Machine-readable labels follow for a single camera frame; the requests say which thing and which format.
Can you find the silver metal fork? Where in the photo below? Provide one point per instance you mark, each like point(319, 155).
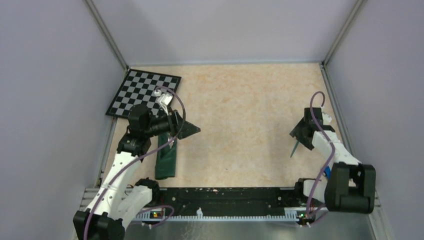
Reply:
point(170, 138)

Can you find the teal plastic spoon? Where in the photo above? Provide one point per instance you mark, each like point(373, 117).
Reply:
point(294, 148)

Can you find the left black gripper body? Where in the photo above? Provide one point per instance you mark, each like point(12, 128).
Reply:
point(165, 124)

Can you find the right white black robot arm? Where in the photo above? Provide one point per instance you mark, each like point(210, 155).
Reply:
point(349, 185)

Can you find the dark green cloth napkin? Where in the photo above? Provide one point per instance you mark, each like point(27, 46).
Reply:
point(166, 162)

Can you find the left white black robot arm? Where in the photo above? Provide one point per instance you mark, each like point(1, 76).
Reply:
point(109, 213)

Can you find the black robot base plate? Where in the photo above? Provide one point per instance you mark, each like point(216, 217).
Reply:
point(230, 201)

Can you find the blue toy car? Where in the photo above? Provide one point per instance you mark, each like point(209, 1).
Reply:
point(327, 172)

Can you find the white toothed cable rail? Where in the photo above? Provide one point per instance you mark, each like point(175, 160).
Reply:
point(289, 216)

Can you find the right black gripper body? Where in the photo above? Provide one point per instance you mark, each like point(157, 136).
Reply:
point(305, 124)

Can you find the black grey checkerboard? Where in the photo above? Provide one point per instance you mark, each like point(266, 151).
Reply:
point(138, 87)

